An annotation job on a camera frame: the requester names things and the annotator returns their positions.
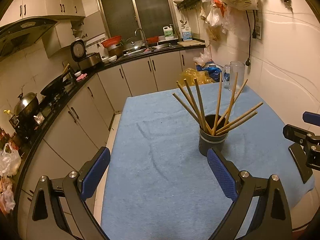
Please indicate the wooden cutting board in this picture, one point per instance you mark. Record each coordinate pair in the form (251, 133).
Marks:
(191, 43)

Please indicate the wooden chopstick six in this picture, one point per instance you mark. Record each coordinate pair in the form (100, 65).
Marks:
(231, 99)

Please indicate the dark kitchen window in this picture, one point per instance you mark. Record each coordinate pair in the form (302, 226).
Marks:
(137, 19)

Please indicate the wooden chopstick four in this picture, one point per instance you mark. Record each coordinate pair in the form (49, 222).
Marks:
(200, 104)

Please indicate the rice cooker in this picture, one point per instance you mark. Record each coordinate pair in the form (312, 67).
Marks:
(84, 60)

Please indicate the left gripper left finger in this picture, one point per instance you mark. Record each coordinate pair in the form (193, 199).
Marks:
(46, 219)

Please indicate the clear glass mug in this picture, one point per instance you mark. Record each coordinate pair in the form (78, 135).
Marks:
(234, 71)

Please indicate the wooden chopstick seven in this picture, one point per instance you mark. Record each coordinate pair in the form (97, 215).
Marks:
(235, 98)

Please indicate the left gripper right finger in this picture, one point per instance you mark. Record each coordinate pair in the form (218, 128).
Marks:
(271, 219)

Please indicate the blue table cloth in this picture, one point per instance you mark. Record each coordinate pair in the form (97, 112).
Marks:
(159, 186)

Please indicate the white detergent bottle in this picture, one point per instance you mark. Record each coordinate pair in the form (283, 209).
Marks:
(168, 32)

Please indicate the wooden chopstick two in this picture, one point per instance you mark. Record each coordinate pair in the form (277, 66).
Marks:
(182, 90)

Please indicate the yellow plastic bag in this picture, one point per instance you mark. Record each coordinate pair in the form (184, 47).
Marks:
(190, 74)

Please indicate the wooden chopstick five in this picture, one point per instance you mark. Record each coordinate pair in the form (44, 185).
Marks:
(217, 106)

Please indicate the black frying pan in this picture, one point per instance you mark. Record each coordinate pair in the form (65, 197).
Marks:
(58, 84)

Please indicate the steel pot with lid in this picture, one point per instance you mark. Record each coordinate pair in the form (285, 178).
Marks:
(27, 104)

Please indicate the wooden chopstick one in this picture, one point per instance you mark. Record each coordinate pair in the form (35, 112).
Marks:
(190, 109)

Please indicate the wooden chopstick three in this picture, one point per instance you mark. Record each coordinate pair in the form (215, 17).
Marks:
(196, 102)

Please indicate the range hood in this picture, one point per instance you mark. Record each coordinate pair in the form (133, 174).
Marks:
(22, 34)

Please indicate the wooden chopstick eight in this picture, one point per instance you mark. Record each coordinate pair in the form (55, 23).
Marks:
(238, 119)

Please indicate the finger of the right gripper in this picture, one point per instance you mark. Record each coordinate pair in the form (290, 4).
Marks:
(311, 118)
(304, 142)

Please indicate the red basin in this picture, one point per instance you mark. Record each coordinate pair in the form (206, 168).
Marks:
(111, 41)

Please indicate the black utensil cup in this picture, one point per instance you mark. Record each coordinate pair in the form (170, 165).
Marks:
(207, 141)

